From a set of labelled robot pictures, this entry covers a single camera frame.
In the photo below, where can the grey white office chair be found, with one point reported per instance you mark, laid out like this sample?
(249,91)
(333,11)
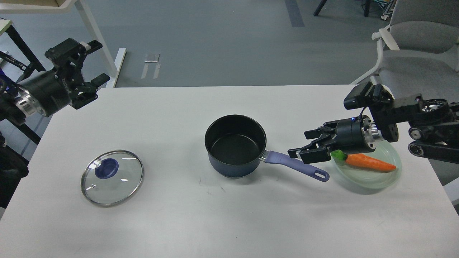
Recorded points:
(417,53)

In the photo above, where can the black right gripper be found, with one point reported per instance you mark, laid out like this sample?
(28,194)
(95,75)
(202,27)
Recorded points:
(358,133)

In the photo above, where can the glass pot lid blue knob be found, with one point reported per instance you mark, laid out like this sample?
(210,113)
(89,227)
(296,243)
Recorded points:
(112,178)

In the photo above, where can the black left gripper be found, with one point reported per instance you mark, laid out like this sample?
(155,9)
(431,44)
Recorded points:
(49,91)

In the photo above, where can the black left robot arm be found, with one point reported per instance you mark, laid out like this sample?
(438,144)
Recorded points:
(50,91)

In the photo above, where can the pale green plate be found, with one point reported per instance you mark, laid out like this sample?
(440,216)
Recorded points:
(368,178)

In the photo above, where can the blue saucepan with handle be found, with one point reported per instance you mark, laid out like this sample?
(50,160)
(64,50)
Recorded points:
(236,145)

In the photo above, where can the black metal rack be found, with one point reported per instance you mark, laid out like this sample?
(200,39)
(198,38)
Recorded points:
(18,64)

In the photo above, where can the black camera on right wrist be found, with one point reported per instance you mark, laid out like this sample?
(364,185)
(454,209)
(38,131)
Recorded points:
(359,97)

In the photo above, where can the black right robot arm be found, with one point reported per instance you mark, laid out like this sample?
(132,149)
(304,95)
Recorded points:
(433,127)

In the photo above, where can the orange toy carrot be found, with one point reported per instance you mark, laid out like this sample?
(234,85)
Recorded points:
(360,160)

